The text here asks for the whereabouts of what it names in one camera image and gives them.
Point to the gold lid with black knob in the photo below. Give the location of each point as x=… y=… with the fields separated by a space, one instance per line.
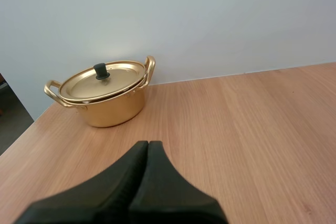
x=105 y=83

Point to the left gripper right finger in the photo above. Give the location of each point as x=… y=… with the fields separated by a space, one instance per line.
x=168 y=195

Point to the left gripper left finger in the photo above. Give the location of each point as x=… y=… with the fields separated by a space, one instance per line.
x=105 y=190

